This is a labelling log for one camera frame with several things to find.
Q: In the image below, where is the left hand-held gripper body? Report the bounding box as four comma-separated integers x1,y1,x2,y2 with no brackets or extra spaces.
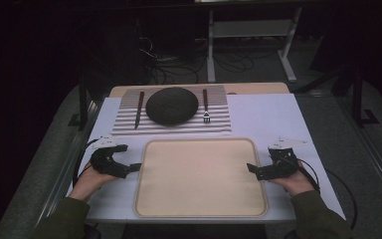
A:
89,135,129,180

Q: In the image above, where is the white metal table frame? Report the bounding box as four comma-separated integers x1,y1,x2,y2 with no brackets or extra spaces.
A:
206,6,303,84

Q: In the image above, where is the beige tray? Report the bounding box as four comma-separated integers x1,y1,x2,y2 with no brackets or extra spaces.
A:
133,137,269,218

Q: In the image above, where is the striped placemat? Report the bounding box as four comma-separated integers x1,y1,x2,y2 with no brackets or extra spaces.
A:
110,85,233,136

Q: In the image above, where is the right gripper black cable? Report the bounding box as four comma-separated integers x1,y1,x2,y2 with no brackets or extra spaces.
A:
296,158,359,231

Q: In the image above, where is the brown-handled fork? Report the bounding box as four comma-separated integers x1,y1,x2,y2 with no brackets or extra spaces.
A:
202,88,212,124

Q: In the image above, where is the brown-handled knife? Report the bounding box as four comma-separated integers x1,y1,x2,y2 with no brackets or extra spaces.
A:
133,91,145,130

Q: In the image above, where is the tangle of floor cables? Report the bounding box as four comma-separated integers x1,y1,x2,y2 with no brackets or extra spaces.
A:
137,36,280,86

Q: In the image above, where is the dark round plate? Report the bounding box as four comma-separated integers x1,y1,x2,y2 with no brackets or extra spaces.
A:
144,87,200,126

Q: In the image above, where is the black metal stand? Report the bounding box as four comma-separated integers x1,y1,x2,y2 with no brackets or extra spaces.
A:
67,74,92,131
350,64,381,129

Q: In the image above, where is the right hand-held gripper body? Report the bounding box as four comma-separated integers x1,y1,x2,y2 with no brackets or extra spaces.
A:
261,136,308,181

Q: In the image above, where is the person's right hand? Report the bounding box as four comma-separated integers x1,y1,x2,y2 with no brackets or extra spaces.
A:
268,160,316,197

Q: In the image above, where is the person's left hand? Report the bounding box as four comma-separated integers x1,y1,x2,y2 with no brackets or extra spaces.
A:
69,162,118,203

